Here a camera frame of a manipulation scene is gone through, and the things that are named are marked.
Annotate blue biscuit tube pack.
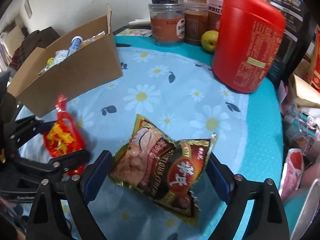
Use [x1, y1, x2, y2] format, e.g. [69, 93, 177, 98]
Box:
[67, 36, 83, 57]

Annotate brown gold chicken snack packet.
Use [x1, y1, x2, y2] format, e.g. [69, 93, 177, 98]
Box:
[109, 114, 217, 226]

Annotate steel bowl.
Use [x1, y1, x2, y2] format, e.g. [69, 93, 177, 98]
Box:
[290, 179, 319, 239]

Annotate brown cardboard box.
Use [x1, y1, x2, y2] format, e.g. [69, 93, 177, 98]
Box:
[7, 8, 123, 118]

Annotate brown jacket on chair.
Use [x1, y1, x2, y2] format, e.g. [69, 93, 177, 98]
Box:
[9, 27, 60, 70]

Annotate red orange snack bag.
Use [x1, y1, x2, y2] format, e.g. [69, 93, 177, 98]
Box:
[308, 25, 320, 92]

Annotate orange label clear jar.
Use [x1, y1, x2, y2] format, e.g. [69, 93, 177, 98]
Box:
[149, 3, 185, 47]

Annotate green yellow pear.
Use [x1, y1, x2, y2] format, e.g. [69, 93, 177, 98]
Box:
[201, 30, 219, 53]

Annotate red plastic canister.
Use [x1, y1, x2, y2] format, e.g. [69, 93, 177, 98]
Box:
[212, 0, 286, 94]

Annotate black coffee bag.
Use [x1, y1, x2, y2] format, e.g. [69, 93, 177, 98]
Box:
[267, 0, 316, 88]

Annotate brown spice clear jar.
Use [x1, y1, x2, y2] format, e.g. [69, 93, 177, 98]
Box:
[180, 0, 208, 46]

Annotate pink lidded canister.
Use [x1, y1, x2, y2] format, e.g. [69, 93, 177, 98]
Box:
[207, 0, 223, 31]

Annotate small wall frame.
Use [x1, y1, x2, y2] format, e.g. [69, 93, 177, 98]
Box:
[24, 0, 33, 19]

